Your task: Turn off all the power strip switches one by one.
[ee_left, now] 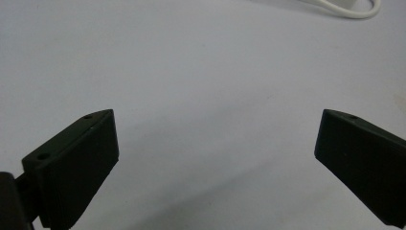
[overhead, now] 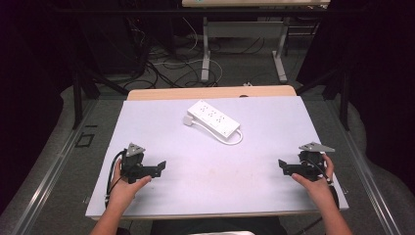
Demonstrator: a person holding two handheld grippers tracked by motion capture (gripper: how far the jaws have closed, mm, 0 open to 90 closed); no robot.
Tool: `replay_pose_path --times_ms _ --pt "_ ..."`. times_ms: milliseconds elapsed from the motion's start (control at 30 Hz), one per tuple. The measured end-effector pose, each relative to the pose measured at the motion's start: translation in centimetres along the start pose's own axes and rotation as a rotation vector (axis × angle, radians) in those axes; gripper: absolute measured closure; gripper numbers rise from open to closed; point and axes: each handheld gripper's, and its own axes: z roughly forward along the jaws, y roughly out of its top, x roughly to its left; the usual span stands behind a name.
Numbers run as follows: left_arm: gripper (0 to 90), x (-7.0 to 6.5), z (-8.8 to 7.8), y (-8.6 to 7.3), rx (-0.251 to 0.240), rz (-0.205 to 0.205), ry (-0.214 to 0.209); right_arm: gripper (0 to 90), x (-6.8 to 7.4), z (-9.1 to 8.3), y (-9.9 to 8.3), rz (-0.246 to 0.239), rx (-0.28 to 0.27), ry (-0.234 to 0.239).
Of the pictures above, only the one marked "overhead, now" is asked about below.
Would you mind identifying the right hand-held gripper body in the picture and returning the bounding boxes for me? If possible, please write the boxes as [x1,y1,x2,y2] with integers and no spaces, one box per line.
[298,141,336,182]

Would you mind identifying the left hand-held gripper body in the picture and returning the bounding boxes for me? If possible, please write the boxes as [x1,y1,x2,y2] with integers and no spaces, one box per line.
[120,142,153,184]

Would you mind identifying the person's right hand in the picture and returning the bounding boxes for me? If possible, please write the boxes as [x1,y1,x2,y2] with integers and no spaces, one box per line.
[291,154,336,211]

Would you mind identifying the person's left hand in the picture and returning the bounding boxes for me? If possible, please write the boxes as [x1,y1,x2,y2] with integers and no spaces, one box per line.
[107,158,153,215]

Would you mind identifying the white table cover sheet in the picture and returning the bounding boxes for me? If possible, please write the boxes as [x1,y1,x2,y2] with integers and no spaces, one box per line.
[85,95,349,219]

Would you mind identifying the white power strip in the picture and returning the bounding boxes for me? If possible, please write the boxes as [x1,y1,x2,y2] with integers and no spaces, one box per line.
[186,99,242,140]

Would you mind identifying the black metal stand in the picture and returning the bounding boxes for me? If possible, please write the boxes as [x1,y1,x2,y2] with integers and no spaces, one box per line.
[71,63,130,130]
[295,63,350,132]

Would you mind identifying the wooden table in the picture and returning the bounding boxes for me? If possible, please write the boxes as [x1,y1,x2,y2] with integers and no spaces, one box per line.
[126,84,298,102]

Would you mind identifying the person's lap in dark clothing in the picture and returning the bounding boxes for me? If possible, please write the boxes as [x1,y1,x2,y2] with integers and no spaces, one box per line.
[150,216,289,235]

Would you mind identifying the dark curtain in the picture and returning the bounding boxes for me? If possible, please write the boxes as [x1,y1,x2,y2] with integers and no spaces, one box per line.
[0,0,82,214]
[296,0,415,195]

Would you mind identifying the desk with white metal legs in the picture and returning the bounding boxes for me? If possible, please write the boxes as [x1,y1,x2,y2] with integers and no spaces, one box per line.
[181,0,331,84]

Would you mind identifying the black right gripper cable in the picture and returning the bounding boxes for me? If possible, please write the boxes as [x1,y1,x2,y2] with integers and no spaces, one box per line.
[307,159,341,210]

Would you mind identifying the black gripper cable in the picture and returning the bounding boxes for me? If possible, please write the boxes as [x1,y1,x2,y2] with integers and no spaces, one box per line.
[307,159,341,210]
[104,150,127,209]

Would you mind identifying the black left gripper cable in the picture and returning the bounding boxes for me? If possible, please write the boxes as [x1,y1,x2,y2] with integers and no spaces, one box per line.
[104,150,127,209]

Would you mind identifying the black floor socket frame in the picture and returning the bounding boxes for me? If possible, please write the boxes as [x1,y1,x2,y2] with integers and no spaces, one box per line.
[74,132,96,149]

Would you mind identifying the white power strip cable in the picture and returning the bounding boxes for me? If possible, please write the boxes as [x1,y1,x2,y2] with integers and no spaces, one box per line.
[190,118,245,146]

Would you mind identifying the aluminium floor rail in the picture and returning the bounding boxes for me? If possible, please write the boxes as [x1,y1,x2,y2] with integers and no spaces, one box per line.
[322,97,404,235]
[9,97,99,235]

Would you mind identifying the bundle of black floor cables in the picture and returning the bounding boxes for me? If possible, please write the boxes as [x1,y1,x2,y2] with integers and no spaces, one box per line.
[125,14,267,90]

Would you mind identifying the white floor cable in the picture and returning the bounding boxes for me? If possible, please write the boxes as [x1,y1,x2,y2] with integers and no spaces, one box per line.
[152,17,224,86]

